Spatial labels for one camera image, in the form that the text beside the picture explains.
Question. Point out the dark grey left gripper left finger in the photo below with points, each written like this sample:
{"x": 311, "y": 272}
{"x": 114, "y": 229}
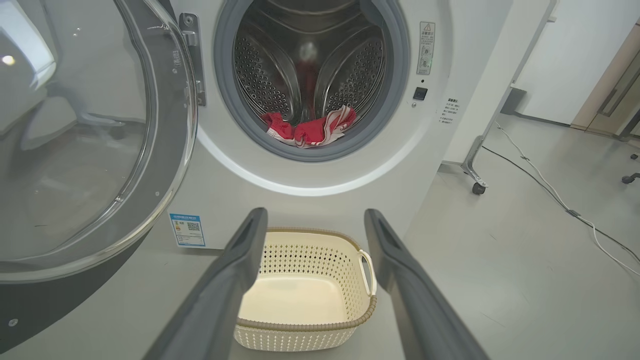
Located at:
{"x": 220, "y": 300}

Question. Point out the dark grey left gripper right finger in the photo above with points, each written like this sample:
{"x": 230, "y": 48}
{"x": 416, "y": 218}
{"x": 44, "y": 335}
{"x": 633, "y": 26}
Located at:
{"x": 420, "y": 310}

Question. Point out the red garment with white trim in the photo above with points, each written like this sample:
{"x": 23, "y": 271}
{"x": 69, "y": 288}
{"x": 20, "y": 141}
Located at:
{"x": 279, "y": 126}

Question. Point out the red garment with white stripes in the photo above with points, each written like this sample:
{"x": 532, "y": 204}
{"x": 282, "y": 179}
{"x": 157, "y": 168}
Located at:
{"x": 320, "y": 131}

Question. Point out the dark round washer door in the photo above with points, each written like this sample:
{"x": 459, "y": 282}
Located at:
{"x": 75, "y": 150}

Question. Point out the cream perforated laundry basket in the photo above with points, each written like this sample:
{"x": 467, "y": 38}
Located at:
{"x": 300, "y": 300}

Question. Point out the white front-load washing machine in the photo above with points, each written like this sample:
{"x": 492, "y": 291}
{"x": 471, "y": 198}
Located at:
{"x": 320, "y": 200}

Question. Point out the metal door hinge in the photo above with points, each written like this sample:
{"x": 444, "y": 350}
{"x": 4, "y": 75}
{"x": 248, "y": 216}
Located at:
{"x": 192, "y": 55}

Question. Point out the wooden room door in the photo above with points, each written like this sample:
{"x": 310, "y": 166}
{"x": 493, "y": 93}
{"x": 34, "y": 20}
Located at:
{"x": 610, "y": 90}

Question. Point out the blue energy label sticker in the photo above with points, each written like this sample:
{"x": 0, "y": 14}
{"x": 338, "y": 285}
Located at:
{"x": 187, "y": 230}

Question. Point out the small text sticker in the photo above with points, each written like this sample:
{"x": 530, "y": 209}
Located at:
{"x": 449, "y": 111}

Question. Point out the white board on wheeled stand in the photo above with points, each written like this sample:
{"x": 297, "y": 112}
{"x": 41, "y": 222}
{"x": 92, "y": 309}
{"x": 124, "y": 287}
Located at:
{"x": 500, "y": 75}

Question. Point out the black office chair base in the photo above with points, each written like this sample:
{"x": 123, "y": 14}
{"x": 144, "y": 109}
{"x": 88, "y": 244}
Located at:
{"x": 631, "y": 175}

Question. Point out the grey warning sticker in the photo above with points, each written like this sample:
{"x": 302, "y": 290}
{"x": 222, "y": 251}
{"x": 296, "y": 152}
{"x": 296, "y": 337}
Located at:
{"x": 426, "y": 47}

